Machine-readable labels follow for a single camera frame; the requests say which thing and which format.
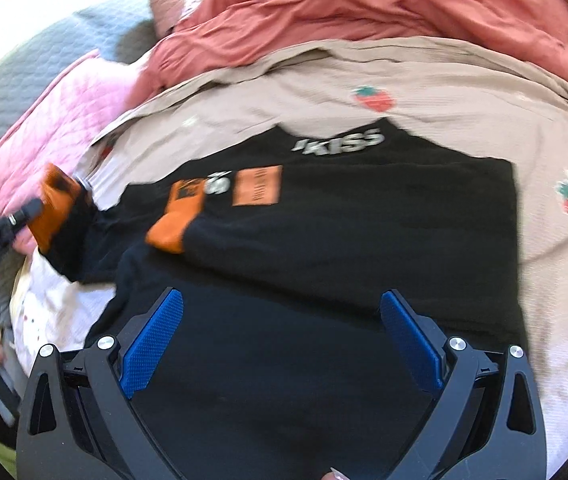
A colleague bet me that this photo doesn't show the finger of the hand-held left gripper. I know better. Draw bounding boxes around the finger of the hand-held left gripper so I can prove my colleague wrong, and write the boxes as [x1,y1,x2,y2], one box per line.
[8,198,45,227]

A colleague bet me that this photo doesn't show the beige printed blanket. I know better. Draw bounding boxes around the beige printed blanket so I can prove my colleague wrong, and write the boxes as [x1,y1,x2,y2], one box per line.
[10,35,568,466]

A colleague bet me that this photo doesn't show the red-pink comforter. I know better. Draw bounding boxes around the red-pink comforter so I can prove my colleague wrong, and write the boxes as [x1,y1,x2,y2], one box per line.
[126,0,568,111]

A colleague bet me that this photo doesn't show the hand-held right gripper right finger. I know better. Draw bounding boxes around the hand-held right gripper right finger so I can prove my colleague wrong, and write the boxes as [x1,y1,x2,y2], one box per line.
[380,289,537,480]

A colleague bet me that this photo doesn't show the grey quilted blanket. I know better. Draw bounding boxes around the grey quilted blanket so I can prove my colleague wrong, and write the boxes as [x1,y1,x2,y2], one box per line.
[0,0,165,176]

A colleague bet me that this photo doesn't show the black sweatshirt with orange cuffs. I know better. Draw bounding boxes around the black sweatshirt with orange cuffs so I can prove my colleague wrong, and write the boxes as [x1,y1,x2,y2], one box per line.
[36,119,531,480]

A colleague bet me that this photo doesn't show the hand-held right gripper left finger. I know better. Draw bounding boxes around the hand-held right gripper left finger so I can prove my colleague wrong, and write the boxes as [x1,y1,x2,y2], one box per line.
[16,287,187,480]

